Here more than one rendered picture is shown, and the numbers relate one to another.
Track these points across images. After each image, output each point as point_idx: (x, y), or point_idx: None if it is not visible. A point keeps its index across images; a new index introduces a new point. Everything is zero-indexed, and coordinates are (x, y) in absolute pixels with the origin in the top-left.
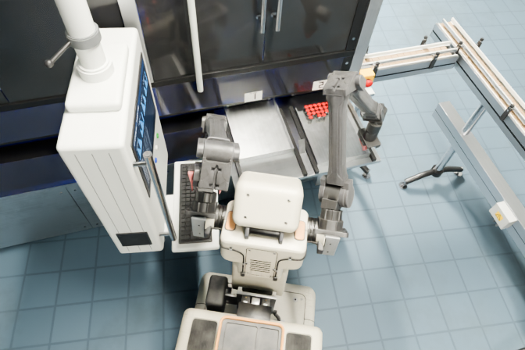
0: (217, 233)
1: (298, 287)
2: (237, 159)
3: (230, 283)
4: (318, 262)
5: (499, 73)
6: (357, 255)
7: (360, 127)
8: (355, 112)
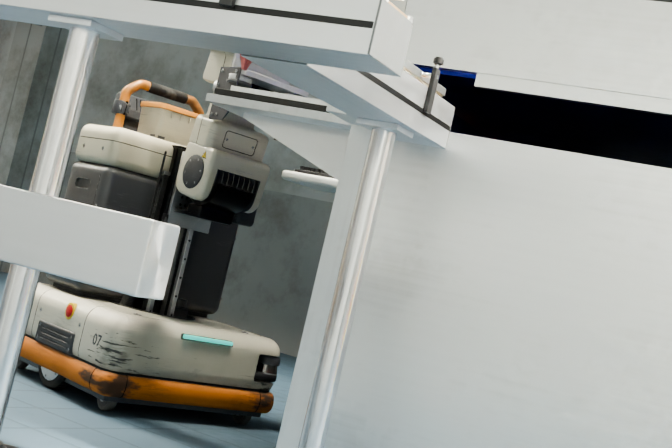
0: (299, 172)
1: (146, 321)
2: None
3: (237, 332)
4: (128, 436)
5: None
6: (61, 439)
7: (282, 98)
8: (319, 111)
